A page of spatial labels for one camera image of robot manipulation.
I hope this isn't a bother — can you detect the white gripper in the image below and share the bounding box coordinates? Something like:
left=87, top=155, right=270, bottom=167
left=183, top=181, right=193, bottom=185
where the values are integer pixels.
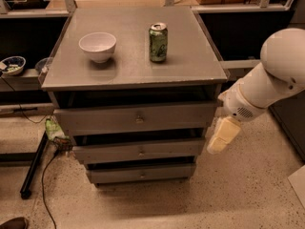
left=207, top=82, right=265, bottom=154

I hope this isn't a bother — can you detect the grey top drawer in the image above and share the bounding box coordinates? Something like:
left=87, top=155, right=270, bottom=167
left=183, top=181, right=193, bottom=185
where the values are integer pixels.
left=54, top=101, right=216, bottom=135

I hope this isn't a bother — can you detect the grey drawer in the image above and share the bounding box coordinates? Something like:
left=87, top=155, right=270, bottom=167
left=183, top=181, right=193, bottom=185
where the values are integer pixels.
left=54, top=101, right=216, bottom=135
left=87, top=163, right=195, bottom=184
left=72, top=137, right=205, bottom=164

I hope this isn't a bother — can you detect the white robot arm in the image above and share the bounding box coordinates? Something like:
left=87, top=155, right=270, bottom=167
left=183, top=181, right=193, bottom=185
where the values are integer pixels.
left=207, top=28, right=305, bottom=154

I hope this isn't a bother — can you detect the grey bottom drawer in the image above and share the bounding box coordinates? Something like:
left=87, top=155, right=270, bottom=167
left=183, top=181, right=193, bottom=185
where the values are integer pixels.
left=87, top=163, right=195, bottom=184

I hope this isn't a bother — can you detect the grey drawer cabinet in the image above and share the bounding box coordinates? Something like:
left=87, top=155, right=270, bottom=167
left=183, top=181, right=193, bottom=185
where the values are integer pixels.
left=42, top=7, right=227, bottom=172

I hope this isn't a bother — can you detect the grey middle drawer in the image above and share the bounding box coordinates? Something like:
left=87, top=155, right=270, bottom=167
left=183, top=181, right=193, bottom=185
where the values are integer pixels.
left=72, top=137, right=205, bottom=164

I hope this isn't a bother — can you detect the grey side shelf beam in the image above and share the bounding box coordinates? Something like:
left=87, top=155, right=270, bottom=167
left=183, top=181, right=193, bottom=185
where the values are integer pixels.
left=220, top=59, right=259, bottom=81

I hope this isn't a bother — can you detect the white floor board corner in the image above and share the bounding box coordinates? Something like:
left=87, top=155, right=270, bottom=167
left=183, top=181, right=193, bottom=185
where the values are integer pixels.
left=288, top=165, right=305, bottom=208

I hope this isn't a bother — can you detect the green soda can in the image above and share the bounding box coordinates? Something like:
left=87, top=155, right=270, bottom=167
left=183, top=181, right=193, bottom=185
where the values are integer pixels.
left=149, top=22, right=168, bottom=62

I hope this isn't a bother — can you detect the white ceramic bowl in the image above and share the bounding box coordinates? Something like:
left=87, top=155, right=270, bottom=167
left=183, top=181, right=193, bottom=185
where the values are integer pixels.
left=78, top=32, right=116, bottom=63

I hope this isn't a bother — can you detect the green snack bag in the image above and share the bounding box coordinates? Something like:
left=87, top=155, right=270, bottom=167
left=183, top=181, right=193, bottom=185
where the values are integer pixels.
left=45, top=118, right=71, bottom=149

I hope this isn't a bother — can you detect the small clear glass bowl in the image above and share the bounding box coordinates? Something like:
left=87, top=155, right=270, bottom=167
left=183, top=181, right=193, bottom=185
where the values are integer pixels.
left=34, top=57, right=53, bottom=73

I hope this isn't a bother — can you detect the grey left low shelf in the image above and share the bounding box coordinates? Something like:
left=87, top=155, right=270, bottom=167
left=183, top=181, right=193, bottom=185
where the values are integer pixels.
left=0, top=69, right=41, bottom=92

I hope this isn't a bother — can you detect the black metal floor bar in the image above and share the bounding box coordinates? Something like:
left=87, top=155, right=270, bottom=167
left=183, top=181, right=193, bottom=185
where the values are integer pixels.
left=20, top=133, right=48, bottom=199

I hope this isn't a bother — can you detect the blue patterned bowl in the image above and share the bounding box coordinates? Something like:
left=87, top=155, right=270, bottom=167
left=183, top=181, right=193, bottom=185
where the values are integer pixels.
left=0, top=56, right=26, bottom=76

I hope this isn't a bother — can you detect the brown shoe tip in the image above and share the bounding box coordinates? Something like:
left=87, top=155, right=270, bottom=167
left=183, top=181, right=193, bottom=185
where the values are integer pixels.
left=0, top=217, right=28, bottom=229

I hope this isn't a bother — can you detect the black floor cable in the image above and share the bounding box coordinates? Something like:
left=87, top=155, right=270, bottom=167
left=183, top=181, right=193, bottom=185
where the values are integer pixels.
left=0, top=76, right=61, bottom=229

